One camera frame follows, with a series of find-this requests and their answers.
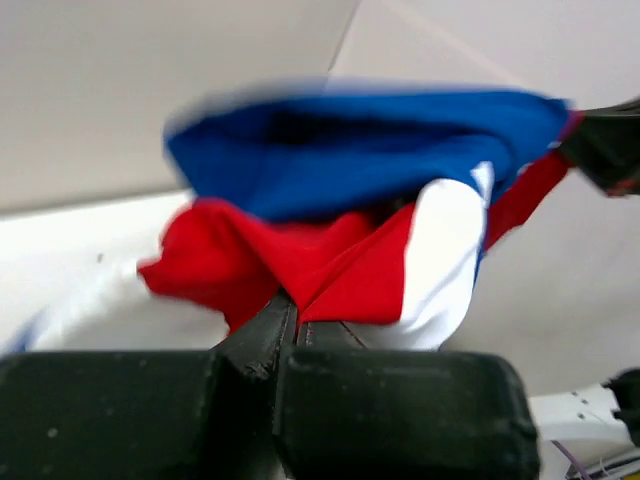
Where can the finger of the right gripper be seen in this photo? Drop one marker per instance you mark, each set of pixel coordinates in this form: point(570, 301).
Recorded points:
point(604, 145)

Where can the red white blue jacket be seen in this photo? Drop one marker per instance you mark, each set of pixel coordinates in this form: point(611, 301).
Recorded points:
point(369, 207)

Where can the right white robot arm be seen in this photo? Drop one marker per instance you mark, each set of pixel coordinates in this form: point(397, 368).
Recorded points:
point(607, 411)

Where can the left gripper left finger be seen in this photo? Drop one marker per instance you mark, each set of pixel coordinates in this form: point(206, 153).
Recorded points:
point(255, 347)

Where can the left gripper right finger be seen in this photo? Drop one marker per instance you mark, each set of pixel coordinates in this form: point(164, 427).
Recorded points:
point(327, 335)

